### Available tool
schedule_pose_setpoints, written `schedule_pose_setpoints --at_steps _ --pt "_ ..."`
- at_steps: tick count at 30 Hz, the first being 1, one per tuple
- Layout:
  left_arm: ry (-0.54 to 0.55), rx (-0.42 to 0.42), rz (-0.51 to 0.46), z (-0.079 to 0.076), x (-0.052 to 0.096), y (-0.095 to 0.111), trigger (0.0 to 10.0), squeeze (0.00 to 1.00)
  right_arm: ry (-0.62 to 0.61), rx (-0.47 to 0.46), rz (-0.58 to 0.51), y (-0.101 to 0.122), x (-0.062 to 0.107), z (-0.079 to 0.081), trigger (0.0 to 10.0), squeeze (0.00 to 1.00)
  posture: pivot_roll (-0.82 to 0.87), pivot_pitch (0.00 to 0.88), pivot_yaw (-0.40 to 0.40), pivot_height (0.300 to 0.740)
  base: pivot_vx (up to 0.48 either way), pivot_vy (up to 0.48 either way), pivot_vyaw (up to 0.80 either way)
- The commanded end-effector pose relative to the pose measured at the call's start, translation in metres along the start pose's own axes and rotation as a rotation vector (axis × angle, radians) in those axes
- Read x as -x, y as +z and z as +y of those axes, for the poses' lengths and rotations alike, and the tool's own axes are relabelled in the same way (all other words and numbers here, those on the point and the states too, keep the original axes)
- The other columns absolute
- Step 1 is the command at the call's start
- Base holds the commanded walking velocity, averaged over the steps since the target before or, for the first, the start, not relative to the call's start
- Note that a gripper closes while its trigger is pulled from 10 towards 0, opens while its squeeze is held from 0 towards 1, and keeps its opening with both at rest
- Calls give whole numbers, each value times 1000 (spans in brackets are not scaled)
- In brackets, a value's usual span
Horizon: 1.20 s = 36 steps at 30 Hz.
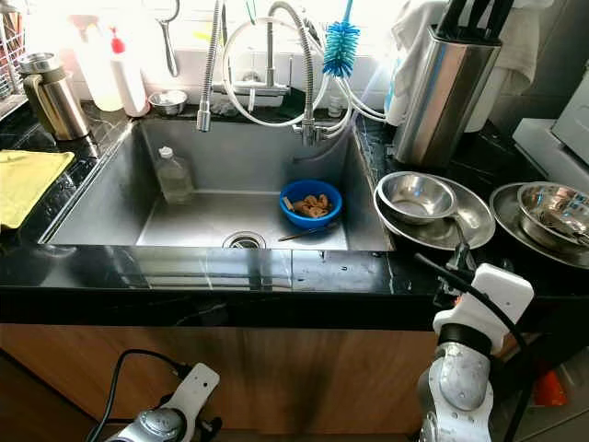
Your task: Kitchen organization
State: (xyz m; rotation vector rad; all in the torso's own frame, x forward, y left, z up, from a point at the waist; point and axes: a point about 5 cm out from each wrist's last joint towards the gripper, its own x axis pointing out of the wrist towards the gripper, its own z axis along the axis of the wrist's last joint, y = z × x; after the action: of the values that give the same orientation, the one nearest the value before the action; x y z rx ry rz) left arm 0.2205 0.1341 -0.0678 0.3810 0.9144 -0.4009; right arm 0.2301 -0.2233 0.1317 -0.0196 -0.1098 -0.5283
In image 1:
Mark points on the small steel tap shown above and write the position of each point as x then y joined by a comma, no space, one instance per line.
253,89

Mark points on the white bottle red cap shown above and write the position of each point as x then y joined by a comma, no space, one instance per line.
131,87

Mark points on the steel spring neck faucet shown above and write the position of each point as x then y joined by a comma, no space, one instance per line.
308,69

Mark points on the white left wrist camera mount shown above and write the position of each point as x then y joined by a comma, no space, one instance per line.
195,387

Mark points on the stainless steel sink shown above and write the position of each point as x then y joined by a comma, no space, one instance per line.
239,161

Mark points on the brown food pieces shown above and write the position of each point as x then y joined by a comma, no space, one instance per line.
308,205

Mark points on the clear plastic bottle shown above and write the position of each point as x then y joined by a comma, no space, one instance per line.
175,184

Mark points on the hanging steel strainer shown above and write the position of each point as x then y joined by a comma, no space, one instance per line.
168,51

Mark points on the white bottle blue label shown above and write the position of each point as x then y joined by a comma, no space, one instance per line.
394,99

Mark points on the brown wooden cabinet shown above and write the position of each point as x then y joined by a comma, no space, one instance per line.
313,378

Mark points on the red floor object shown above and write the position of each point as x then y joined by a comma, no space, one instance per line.
548,389

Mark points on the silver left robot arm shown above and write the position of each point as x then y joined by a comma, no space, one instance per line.
156,428

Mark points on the blue plastic bowl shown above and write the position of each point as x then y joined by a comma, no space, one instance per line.
310,224

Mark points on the translucent spray bottle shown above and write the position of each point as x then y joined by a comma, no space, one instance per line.
94,83

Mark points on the yellow cleaning cloth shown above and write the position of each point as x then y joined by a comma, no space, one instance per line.
32,184

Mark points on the steel knife block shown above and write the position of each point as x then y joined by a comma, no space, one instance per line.
442,101

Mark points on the small steel bowl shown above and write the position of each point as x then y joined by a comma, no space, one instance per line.
167,103

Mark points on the gold steel thermos jug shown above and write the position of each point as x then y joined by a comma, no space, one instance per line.
60,106

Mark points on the large steel plate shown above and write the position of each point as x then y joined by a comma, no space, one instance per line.
511,221
442,238

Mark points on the blue bottle brush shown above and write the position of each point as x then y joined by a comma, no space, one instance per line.
341,48

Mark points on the white appliance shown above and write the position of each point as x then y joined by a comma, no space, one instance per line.
557,138

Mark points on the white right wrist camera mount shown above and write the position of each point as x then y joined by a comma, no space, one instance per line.
492,299

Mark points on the steel spoon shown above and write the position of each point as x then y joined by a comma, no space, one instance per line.
306,233
461,247

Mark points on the steel spray wand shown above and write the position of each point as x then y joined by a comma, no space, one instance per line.
210,92

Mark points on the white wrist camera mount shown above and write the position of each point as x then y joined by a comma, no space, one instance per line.
195,387
492,299

